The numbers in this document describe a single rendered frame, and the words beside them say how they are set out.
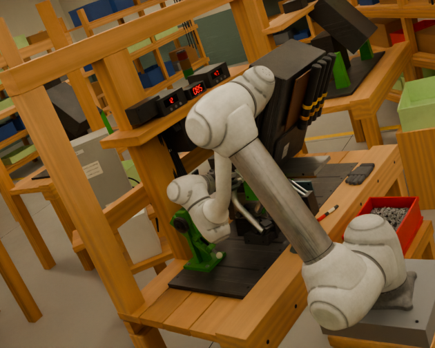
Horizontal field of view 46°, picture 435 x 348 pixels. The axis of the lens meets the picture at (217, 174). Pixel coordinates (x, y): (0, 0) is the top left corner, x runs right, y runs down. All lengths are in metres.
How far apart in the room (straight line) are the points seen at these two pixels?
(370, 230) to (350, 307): 0.26
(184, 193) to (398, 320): 0.83
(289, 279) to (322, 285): 0.53
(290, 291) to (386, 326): 0.45
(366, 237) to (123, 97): 1.13
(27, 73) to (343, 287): 1.26
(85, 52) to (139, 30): 0.30
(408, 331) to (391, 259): 0.21
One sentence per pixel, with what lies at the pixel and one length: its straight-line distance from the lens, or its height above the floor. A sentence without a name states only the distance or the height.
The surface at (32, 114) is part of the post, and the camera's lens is 1.93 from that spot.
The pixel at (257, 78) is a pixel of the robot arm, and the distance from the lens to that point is 1.48.
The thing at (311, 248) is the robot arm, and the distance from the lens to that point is 1.45.
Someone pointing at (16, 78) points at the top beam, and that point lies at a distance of 1.92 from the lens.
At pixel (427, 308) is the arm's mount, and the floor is 0.92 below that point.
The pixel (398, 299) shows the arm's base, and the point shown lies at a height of 0.94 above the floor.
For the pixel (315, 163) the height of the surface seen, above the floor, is 1.13.
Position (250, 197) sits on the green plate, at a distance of 2.26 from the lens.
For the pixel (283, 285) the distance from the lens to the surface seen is 1.96.
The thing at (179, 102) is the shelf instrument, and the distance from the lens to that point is 2.25.
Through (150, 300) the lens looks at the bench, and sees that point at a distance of 2.25.
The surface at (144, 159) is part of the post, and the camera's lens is 2.22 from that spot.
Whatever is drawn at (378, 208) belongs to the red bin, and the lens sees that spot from 2.34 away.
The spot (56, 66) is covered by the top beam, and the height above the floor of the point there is 1.89.
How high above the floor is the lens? 1.98
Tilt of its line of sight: 20 degrees down
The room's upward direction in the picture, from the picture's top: 20 degrees counter-clockwise
